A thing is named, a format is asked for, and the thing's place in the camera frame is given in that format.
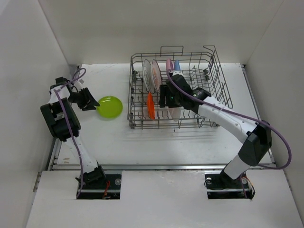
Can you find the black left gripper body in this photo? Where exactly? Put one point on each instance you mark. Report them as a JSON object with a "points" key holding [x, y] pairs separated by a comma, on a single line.
{"points": [[79, 98]]}

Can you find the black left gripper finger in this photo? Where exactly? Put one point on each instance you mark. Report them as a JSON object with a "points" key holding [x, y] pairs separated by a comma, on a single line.
{"points": [[88, 108], [89, 99]]}

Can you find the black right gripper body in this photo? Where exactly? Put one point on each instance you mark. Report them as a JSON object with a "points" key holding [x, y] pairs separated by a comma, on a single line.
{"points": [[174, 100]]}

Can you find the white plate teal rim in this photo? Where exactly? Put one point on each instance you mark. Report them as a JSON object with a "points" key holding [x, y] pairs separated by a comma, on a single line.
{"points": [[175, 113]]}

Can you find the white plate orange sunburst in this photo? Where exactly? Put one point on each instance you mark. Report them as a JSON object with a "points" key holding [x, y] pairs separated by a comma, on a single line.
{"points": [[156, 75]]}

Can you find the white plate green emblem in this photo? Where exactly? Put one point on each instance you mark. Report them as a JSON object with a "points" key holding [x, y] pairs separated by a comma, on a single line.
{"points": [[147, 76]]}

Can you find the lime green plate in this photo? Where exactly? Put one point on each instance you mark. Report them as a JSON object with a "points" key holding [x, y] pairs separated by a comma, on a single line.
{"points": [[109, 107]]}

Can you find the pink plate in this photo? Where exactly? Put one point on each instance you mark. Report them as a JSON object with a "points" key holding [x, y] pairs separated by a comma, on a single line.
{"points": [[169, 65]]}

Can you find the blue plate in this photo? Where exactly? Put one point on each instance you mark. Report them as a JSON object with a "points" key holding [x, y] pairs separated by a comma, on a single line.
{"points": [[177, 65]]}

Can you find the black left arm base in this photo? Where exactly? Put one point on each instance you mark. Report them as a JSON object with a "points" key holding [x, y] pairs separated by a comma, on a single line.
{"points": [[108, 189]]}

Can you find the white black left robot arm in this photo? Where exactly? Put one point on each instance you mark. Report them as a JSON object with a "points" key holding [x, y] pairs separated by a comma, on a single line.
{"points": [[65, 126]]}

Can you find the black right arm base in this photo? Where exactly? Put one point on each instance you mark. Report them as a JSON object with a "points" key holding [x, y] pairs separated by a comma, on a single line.
{"points": [[241, 188]]}

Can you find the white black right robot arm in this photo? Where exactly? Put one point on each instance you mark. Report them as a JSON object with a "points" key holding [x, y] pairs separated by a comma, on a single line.
{"points": [[255, 137]]}

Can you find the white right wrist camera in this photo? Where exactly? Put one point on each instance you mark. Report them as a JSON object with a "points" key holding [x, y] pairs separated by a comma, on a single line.
{"points": [[173, 73]]}

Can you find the grey wire dish rack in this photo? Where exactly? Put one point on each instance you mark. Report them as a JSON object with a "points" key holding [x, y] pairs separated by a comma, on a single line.
{"points": [[153, 100]]}

